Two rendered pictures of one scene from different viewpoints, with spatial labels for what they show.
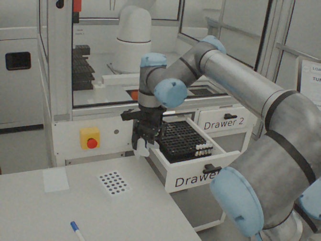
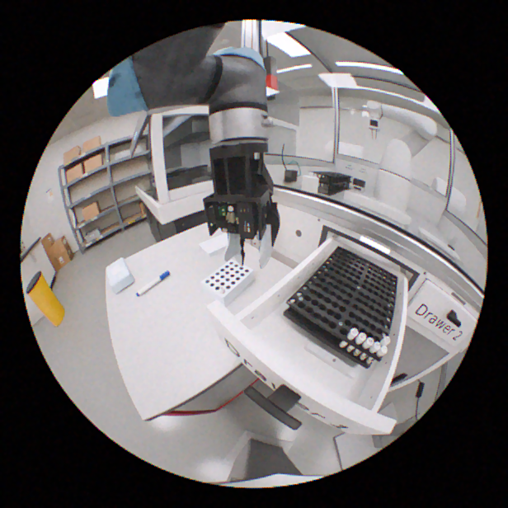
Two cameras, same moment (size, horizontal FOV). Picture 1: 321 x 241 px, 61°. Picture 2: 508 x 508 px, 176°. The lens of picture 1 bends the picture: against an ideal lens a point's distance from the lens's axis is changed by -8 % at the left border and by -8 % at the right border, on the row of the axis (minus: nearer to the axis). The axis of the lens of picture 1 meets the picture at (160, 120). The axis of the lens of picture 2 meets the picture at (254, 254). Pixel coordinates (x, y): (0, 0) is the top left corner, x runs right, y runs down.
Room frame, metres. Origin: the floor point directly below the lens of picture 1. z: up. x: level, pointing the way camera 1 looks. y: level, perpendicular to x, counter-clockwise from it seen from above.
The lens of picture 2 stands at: (0.78, -0.18, 1.09)
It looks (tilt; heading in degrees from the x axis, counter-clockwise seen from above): 36 degrees down; 73
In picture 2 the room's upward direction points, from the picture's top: straight up
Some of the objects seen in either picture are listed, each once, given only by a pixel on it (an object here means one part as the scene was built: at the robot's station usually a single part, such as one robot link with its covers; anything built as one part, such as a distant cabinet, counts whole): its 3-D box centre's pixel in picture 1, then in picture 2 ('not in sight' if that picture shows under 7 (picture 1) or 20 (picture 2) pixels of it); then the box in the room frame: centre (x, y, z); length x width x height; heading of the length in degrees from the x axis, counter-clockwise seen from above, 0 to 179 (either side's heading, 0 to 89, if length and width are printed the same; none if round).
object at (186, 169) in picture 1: (204, 170); (291, 388); (0.82, -0.17, 0.87); 0.29 x 0.02 x 0.11; 118
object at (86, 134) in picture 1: (90, 138); not in sight; (0.94, 0.26, 0.88); 0.07 x 0.05 x 0.07; 118
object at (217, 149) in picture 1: (176, 142); (352, 298); (1.01, -0.08, 0.86); 0.40 x 0.26 x 0.06; 28
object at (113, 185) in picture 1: (114, 186); (228, 280); (0.80, 0.14, 0.78); 0.12 x 0.08 x 0.04; 38
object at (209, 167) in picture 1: (210, 168); (280, 402); (0.80, -0.19, 0.91); 0.07 x 0.04 x 0.01; 118
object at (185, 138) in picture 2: not in sight; (190, 157); (0.61, 1.65, 1.13); 1.78 x 1.14 x 0.45; 118
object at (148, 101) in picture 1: (151, 96); (241, 130); (0.82, 0.04, 1.13); 0.08 x 0.08 x 0.05
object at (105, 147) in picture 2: not in sight; (135, 177); (-0.82, 3.37, 1.00); 3.63 x 0.49 x 2.00; 28
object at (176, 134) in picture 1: (177, 142); (351, 298); (1.00, -0.08, 0.87); 0.22 x 0.18 x 0.06; 28
